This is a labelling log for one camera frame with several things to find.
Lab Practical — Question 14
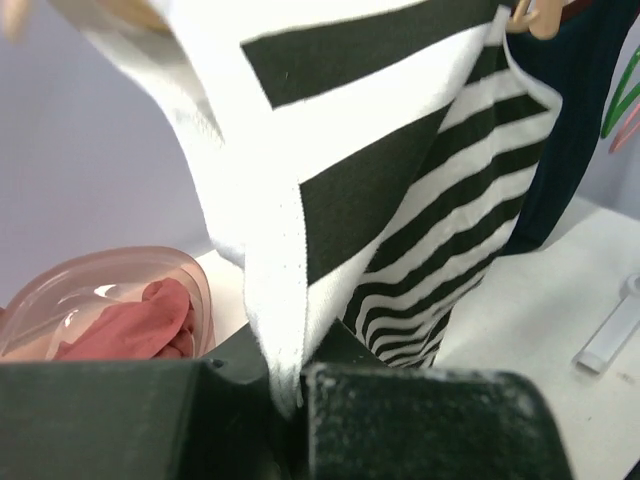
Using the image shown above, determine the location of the pink wire hanger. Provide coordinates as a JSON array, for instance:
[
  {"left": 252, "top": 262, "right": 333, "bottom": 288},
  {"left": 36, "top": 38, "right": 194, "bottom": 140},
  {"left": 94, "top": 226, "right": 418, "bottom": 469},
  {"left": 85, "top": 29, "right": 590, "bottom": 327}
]
[{"left": 609, "top": 104, "right": 640, "bottom": 154}]

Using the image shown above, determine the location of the rust red tank top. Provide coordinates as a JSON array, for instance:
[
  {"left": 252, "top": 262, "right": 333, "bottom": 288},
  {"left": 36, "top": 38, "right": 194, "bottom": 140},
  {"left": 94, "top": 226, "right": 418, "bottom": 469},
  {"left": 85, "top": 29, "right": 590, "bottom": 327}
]
[{"left": 53, "top": 278, "right": 196, "bottom": 361}]

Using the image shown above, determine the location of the black white striped tank top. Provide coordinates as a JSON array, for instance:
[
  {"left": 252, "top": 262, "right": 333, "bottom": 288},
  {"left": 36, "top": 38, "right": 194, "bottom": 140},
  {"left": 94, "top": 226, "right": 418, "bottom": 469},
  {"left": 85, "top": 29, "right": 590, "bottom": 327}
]
[{"left": 57, "top": 1, "right": 561, "bottom": 415}]

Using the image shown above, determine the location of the beige wooden hanger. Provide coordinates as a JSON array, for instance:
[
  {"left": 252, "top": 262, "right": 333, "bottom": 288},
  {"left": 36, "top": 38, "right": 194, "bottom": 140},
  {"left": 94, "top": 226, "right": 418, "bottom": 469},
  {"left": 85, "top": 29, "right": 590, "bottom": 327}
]
[{"left": 0, "top": 0, "right": 571, "bottom": 44}]

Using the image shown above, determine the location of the metal clothes rack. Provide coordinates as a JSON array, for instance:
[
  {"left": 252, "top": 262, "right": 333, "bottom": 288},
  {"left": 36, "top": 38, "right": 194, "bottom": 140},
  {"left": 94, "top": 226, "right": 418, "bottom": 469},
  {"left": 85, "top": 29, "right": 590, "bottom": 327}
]
[{"left": 574, "top": 273, "right": 639, "bottom": 375}]

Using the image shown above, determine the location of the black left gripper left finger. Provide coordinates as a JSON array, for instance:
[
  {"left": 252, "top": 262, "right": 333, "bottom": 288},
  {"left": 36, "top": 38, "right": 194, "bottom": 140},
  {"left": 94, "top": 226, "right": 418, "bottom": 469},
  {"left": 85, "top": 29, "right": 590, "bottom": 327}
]
[{"left": 1, "top": 328, "right": 290, "bottom": 479}]

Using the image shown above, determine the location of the green plastic hanger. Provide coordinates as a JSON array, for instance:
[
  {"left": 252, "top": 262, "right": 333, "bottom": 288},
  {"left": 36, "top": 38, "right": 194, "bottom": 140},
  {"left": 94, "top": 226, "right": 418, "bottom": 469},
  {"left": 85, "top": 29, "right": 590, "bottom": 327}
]
[{"left": 600, "top": 47, "right": 640, "bottom": 139}]

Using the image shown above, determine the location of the pink translucent plastic basket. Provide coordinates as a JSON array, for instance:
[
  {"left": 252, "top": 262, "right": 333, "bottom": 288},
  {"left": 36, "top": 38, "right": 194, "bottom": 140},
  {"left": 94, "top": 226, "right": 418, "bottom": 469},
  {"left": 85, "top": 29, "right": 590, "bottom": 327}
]
[{"left": 1, "top": 246, "right": 216, "bottom": 363}]

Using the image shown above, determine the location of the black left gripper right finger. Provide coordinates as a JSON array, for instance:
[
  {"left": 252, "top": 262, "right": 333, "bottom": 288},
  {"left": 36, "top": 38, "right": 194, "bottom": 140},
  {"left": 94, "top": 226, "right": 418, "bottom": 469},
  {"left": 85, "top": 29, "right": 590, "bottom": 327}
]
[{"left": 303, "top": 322, "right": 573, "bottom": 479}]

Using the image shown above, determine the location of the navy blue garment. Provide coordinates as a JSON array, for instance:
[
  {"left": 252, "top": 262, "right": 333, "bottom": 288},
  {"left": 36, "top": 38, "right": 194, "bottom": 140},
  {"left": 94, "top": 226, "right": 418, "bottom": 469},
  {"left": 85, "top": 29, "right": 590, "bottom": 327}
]
[{"left": 502, "top": 0, "right": 639, "bottom": 256}]

